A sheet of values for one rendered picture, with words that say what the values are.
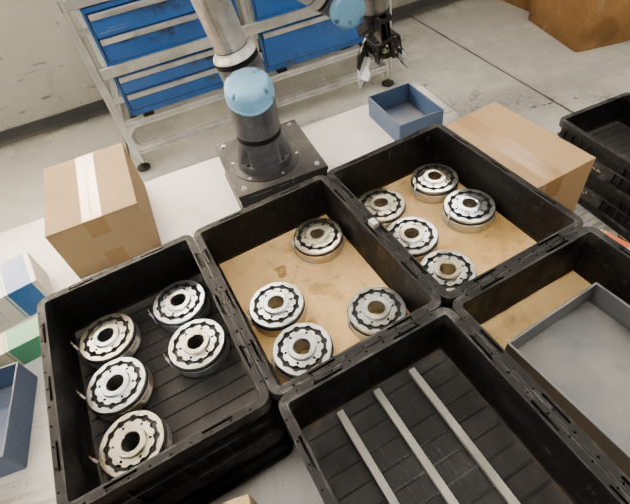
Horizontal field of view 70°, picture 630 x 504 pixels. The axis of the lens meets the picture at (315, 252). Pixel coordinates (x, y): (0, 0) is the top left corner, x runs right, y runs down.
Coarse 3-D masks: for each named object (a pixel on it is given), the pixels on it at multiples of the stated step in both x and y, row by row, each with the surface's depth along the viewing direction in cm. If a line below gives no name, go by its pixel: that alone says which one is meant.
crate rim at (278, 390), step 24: (288, 192) 92; (336, 192) 92; (240, 216) 89; (360, 216) 84; (384, 240) 79; (408, 264) 75; (432, 288) 71; (240, 312) 73; (384, 336) 67; (264, 360) 67; (336, 360) 65; (288, 384) 64
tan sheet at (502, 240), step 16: (400, 192) 102; (416, 208) 98; (432, 208) 97; (432, 224) 94; (496, 224) 92; (512, 224) 91; (448, 240) 90; (464, 240) 90; (480, 240) 89; (496, 240) 89; (512, 240) 88; (528, 240) 88; (480, 256) 87; (496, 256) 86; (480, 272) 84
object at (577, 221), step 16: (432, 128) 100; (448, 128) 99; (400, 144) 98; (464, 144) 94; (352, 160) 96; (512, 176) 86; (560, 208) 79; (576, 224) 76; (544, 240) 75; (512, 256) 73; (528, 256) 73; (496, 272) 72; (464, 288) 70; (448, 304) 71
